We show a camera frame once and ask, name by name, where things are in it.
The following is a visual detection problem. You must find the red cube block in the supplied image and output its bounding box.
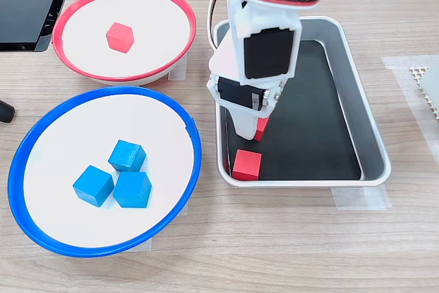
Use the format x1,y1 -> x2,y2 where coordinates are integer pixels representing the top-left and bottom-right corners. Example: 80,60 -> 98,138
232,149 -> 263,182
105,21 -> 134,54
254,117 -> 271,142

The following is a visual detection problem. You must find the blue cube block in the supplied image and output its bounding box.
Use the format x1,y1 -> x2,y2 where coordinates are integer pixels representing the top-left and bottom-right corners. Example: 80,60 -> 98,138
107,139 -> 147,173
72,165 -> 115,208
112,171 -> 152,209

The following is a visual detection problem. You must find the black tray liner mat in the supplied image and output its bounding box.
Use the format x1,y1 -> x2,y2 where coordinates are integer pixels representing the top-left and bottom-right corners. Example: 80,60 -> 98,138
222,39 -> 363,181

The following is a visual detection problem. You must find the silver metal tray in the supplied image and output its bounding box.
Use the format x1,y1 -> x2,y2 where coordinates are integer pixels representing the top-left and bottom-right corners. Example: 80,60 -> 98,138
212,15 -> 392,189

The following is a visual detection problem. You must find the clear tape strip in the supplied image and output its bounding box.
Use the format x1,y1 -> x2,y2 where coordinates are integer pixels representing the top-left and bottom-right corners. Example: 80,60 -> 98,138
136,237 -> 154,253
167,55 -> 188,82
331,185 -> 392,211

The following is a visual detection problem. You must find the red-rimmed white dish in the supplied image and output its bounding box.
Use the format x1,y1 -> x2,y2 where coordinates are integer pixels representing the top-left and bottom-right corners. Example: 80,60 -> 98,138
51,0 -> 198,86

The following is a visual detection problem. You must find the pale taped base sheet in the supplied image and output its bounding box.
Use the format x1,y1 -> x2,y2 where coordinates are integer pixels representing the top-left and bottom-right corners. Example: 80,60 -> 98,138
380,54 -> 439,167

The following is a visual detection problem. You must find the white grid mesh mat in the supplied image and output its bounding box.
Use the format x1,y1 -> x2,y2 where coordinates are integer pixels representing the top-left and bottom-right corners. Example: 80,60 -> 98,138
410,65 -> 439,126

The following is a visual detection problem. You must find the blue-rimmed white dish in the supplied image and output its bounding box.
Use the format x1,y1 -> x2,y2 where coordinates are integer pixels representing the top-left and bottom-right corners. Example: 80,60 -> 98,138
7,85 -> 203,259

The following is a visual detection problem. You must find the black flat device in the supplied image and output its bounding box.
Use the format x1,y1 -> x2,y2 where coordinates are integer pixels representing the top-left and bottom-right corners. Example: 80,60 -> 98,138
0,0 -> 79,53

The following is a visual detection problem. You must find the black stand foot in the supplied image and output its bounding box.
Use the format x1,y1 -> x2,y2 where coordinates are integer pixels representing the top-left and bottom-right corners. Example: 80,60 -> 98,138
0,99 -> 16,124

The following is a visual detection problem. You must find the red black white servo cable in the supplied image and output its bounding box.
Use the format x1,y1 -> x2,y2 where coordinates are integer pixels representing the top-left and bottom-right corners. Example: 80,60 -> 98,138
197,0 -> 323,52

